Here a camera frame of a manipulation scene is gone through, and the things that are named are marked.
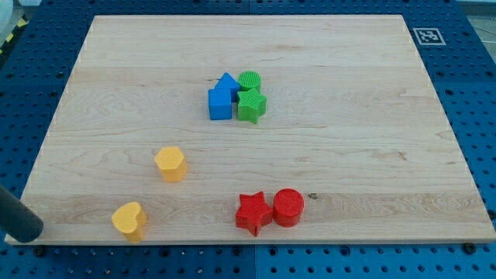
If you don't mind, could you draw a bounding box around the blue triangle block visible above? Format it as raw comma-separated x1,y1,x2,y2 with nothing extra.
215,72,241,102

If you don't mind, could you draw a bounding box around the green star block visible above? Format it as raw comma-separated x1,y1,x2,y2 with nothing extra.
237,88,267,124

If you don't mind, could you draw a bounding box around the red star block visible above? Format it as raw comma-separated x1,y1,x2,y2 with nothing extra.
235,191,273,237

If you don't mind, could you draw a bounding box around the wooden board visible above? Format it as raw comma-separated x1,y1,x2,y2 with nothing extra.
22,15,495,246

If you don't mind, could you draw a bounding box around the blue cube block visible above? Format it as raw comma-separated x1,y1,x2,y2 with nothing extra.
208,88,232,120

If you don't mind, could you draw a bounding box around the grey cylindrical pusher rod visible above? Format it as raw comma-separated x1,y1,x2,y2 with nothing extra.
1,186,43,243

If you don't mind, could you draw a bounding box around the green cylinder block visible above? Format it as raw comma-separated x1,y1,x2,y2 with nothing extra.
238,71,262,91

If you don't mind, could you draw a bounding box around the yellow hexagon block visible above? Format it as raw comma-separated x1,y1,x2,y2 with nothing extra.
154,146,188,182

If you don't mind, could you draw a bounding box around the white fiducial marker tag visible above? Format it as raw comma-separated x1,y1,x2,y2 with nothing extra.
413,27,446,46

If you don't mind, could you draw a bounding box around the red cylinder block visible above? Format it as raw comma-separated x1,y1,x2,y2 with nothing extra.
273,188,305,227

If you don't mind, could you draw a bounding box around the yellow heart block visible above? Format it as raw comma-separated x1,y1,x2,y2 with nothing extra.
112,201,147,243

